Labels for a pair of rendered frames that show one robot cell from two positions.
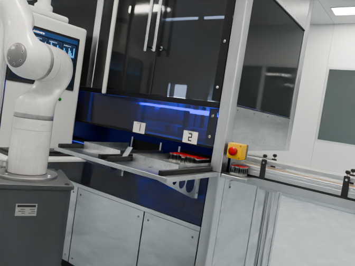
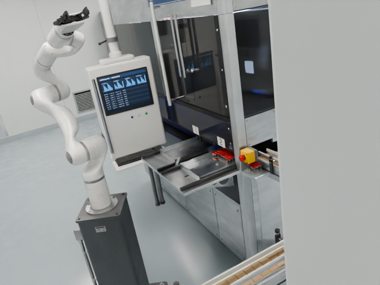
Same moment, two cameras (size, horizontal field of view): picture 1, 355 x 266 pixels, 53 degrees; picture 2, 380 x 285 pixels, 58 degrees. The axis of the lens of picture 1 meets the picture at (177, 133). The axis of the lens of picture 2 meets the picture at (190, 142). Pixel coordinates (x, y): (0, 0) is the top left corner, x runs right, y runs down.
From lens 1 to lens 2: 1.21 m
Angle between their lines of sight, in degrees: 35
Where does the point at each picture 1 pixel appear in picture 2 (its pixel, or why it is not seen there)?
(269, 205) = not seen: hidden behind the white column
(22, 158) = (93, 202)
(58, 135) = (154, 137)
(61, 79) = (99, 155)
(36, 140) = (96, 193)
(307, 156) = not seen: outside the picture
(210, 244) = (247, 216)
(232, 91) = (234, 111)
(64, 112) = (152, 120)
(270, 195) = not seen: hidden behind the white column
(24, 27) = (68, 139)
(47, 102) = (94, 172)
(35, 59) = (77, 159)
